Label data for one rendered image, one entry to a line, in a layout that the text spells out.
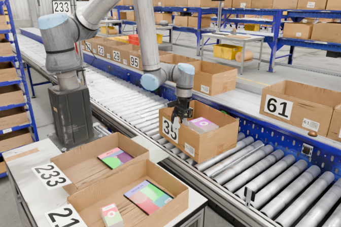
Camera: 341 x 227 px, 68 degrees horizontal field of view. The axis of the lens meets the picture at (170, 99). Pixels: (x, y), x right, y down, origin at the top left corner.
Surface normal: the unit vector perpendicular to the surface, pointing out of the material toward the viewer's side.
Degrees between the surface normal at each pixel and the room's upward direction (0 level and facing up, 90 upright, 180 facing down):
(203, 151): 90
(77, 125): 90
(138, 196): 0
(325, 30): 86
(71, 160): 89
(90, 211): 0
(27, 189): 0
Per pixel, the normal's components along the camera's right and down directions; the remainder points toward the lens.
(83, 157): 0.71, 0.22
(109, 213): 0.00, -0.93
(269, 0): -0.77, 0.23
